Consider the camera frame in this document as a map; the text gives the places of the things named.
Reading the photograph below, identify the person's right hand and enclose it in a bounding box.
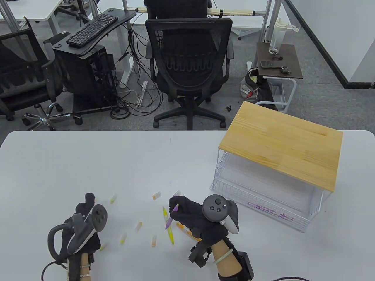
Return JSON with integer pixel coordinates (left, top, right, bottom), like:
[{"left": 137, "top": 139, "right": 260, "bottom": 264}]
[{"left": 169, "top": 195, "right": 229, "bottom": 246}]

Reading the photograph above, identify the person's left hand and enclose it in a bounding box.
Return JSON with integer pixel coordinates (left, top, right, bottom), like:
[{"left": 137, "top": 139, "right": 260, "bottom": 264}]
[{"left": 59, "top": 192, "right": 102, "bottom": 258}]

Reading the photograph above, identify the orange double-ended highlighter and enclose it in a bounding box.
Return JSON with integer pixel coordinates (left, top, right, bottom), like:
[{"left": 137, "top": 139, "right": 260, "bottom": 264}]
[{"left": 176, "top": 222, "right": 203, "bottom": 242}]

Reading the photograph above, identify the purple double-ended highlighter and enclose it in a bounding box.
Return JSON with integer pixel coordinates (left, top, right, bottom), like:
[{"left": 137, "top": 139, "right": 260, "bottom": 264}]
[
  {"left": 165, "top": 205, "right": 179, "bottom": 230},
  {"left": 248, "top": 202, "right": 294, "bottom": 222}
]

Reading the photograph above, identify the yellow double-ended highlighter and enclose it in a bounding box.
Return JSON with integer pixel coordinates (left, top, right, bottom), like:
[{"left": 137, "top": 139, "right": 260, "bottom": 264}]
[{"left": 163, "top": 207, "right": 175, "bottom": 245}]

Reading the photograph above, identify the person's right forearm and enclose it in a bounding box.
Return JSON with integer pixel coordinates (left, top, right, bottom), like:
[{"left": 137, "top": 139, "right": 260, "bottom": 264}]
[{"left": 211, "top": 239, "right": 243, "bottom": 276}]

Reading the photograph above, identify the person's left forearm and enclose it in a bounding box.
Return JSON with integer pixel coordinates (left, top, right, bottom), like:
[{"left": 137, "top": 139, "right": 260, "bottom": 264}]
[{"left": 69, "top": 253, "right": 93, "bottom": 281}]

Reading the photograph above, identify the black right hand controller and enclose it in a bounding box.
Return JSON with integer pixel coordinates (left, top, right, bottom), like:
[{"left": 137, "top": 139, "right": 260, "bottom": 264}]
[{"left": 202, "top": 194, "right": 239, "bottom": 234}]

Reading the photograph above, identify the black hand controller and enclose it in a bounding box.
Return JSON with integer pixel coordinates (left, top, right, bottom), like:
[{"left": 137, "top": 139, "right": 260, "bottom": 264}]
[
  {"left": 47, "top": 204, "right": 108, "bottom": 261},
  {"left": 202, "top": 194, "right": 239, "bottom": 234}
]

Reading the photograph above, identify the black left hand controller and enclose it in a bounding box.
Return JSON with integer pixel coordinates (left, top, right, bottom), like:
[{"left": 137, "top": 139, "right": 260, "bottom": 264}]
[{"left": 47, "top": 204, "right": 108, "bottom": 261}]

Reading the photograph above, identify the pale green bangle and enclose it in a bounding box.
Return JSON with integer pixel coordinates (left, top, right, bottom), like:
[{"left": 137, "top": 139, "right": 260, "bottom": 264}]
[{"left": 212, "top": 248, "right": 235, "bottom": 264}]

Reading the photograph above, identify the black right wrist module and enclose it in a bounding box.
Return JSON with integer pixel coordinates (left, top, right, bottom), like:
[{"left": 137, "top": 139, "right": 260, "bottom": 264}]
[{"left": 217, "top": 251, "right": 255, "bottom": 281}]

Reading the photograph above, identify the wooden basket lid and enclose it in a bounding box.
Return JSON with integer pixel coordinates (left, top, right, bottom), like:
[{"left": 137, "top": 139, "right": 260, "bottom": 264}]
[{"left": 219, "top": 101, "right": 343, "bottom": 192}]

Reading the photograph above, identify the white power strip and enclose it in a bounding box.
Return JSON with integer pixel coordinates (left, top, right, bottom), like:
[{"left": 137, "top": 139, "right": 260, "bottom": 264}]
[{"left": 137, "top": 81, "right": 149, "bottom": 108}]

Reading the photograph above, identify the black computer tower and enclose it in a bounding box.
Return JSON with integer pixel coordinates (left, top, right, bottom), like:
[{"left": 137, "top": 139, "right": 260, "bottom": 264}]
[{"left": 54, "top": 45, "right": 118, "bottom": 115}]

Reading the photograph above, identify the black mesh office chair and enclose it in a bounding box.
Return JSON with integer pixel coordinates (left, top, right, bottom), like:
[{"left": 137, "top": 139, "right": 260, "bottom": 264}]
[
  {"left": 145, "top": 18, "right": 235, "bottom": 131},
  {"left": 0, "top": 28, "right": 84, "bottom": 131}
]

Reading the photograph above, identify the dark floor bag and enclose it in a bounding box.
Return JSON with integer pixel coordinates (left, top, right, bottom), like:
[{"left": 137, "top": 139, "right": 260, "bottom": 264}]
[{"left": 240, "top": 67, "right": 279, "bottom": 111}]

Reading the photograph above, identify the white desk leg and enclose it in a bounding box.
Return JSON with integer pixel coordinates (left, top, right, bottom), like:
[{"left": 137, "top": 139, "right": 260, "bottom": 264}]
[{"left": 118, "top": 0, "right": 140, "bottom": 89}]

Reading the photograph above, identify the black keyboard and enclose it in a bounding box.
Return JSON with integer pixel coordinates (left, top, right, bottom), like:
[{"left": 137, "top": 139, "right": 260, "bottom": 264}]
[{"left": 66, "top": 14, "right": 119, "bottom": 49}]

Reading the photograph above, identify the brown side table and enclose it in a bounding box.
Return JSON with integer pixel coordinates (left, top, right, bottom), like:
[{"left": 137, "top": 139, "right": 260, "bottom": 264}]
[{"left": 254, "top": 42, "right": 304, "bottom": 114}]

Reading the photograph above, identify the black curved desk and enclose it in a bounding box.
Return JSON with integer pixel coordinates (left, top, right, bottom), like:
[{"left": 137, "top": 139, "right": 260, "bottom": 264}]
[{"left": 43, "top": 8, "right": 138, "bottom": 56}]

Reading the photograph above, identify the clear tumbler bottle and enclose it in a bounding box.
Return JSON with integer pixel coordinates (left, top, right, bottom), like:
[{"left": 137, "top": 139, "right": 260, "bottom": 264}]
[{"left": 268, "top": 18, "right": 301, "bottom": 55}]

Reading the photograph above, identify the white desk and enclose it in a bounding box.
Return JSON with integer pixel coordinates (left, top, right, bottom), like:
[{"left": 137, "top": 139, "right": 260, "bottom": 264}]
[{"left": 0, "top": 0, "right": 64, "bottom": 23}]

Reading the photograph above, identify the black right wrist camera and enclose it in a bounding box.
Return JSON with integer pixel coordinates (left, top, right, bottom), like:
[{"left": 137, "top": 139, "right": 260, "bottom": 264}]
[{"left": 188, "top": 242, "right": 212, "bottom": 268}]

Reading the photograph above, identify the white wire basket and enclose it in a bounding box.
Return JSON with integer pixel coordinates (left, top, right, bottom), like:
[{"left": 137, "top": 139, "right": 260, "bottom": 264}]
[{"left": 210, "top": 149, "right": 325, "bottom": 233}]

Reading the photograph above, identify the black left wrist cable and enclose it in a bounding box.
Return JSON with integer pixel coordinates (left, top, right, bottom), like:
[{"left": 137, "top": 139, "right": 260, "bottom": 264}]
[{"left": 41, "top": 259, "right": 69, "bottom": 281}]

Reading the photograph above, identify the tangle of black cables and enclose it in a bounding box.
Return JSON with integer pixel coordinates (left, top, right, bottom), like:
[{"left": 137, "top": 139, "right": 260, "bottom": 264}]
[{"left": 109, "top": 22, "right": 164, "bottom": 120}]

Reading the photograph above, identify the grey metal post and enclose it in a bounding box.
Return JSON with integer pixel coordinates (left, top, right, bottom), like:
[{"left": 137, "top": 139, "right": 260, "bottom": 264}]
[{"left": 257, "top": 0, "right": 273, "bottom": 44}]

